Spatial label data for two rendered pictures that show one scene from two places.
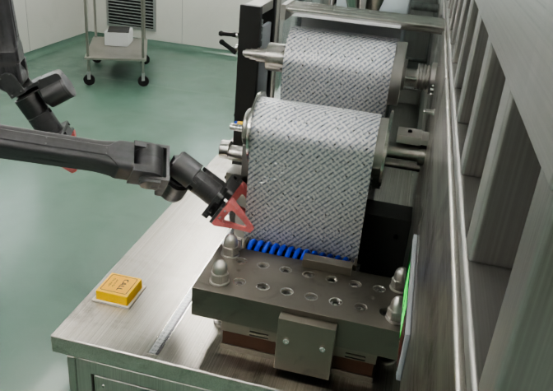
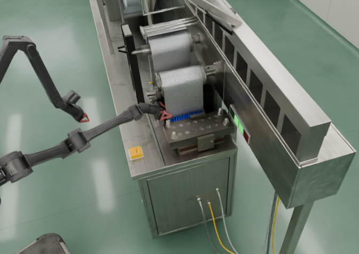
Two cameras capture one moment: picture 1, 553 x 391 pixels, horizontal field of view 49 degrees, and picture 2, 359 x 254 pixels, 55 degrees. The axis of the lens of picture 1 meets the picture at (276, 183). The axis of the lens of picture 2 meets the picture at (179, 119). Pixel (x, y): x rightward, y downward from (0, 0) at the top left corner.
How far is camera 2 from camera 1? 1.09 m
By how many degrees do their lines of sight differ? 28
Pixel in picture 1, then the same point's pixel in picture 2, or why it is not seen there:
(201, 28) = not seen: outside the picture
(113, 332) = (147, 166)
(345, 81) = (174, 52)
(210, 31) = not seen: outside the picture
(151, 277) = (139, 143)
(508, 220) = (285, 127)
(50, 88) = (73, 99)
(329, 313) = (209, 131)
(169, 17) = not seen: outside the picture
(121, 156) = (129, 116)
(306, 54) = (159, 49)
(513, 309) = (301, 150)
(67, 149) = (115, 123)
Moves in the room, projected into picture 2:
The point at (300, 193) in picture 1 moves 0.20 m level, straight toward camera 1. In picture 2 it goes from (182, 99) to (198, 120)
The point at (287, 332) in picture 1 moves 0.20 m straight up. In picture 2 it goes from (201, 141) to (200, 117)
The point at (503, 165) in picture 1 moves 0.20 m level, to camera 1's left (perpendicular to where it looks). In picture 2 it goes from (284, 121) to (242, 141)
